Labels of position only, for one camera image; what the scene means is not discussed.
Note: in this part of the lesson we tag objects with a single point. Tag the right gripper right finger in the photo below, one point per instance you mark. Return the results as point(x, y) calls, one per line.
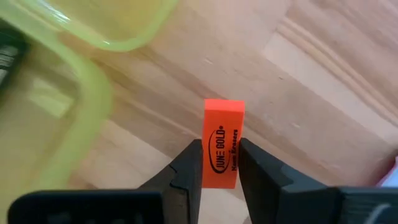
point(264, 186)

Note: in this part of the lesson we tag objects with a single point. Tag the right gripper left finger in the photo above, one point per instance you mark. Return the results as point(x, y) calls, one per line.
point(186, 174)

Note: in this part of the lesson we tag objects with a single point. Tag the orange eraser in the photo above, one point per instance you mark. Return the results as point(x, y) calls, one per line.
point(222, 124)

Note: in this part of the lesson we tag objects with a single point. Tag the yellow-green translucent pencil case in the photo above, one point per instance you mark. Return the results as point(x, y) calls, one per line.
point(96, 93)

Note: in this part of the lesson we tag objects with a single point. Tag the pink and white flat pack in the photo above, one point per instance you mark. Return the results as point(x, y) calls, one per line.
point(392, 175)

